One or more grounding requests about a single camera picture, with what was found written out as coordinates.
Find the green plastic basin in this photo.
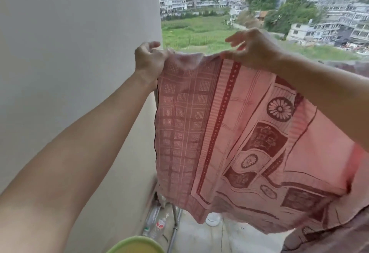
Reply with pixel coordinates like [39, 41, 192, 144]
[106, 236, 165, 253]

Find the clear bottle with red label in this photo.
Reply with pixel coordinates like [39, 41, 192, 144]
[149, 214, 171, 241]

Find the person's right hand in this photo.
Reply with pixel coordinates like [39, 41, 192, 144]
[220, 28, 286, 72]

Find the row of white town houses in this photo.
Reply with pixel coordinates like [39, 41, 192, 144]
[158, 0, 249, 21]

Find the person's right forearm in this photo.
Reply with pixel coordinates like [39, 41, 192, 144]
[275, 52, 369, 149]

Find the person's left hand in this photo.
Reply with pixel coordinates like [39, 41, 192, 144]
[134, 41, 171, 84]

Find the green tree clump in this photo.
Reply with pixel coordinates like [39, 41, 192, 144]
[247, 0, 320, 35]

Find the cluster of grey-roofed buildings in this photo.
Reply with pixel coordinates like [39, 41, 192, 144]
[286, 0, 369, 56]

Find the person's left forearm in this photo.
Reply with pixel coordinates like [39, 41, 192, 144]
[0, 71, 158, 253]

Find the pink patterned cloth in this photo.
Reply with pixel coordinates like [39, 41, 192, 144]
[154, 49, 358, 235]

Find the green crop field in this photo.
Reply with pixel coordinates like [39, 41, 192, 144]
[161, 15, 361, 61]

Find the clear plastic bottle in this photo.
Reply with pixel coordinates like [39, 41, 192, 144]
[142, 203, 162, 237]

